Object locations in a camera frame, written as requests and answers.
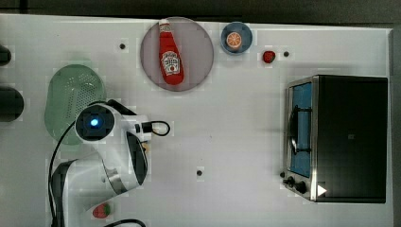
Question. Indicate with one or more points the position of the red plush ketchup bottle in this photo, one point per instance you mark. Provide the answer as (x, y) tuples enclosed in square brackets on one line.
[(169, 55)]

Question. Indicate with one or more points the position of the silver black toaster oven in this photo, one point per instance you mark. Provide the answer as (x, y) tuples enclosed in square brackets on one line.
[(336, 138)]

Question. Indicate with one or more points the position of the dark grey cup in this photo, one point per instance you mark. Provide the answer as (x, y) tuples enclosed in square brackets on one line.
[(5, 55)]

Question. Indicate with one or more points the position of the small red tomato toy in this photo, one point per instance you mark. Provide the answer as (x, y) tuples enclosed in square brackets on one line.
[(268, 56)]

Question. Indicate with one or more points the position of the green perforated colander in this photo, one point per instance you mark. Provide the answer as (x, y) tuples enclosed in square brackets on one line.
[(70, 90)]

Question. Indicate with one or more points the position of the red strawberry toy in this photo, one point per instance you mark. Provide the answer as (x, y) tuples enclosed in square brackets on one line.
[(102, 211)]

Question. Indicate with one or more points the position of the yellow plush banana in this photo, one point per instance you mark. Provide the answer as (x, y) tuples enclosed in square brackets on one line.
[(145, 147)]

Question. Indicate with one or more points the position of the grey round plate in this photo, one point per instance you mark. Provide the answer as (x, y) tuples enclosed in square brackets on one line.
[(196, 50)]

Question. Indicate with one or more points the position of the blue small bowl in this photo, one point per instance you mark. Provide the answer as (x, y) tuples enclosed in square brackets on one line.
[(245, 38)]

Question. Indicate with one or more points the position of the orange slice toy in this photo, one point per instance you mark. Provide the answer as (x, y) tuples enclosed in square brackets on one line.
[(234, 40)]

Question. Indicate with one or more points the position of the black round pan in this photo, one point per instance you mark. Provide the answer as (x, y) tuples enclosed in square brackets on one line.
[(11, 104)]

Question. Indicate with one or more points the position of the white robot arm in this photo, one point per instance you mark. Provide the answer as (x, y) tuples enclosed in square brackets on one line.
[(118, 165)]

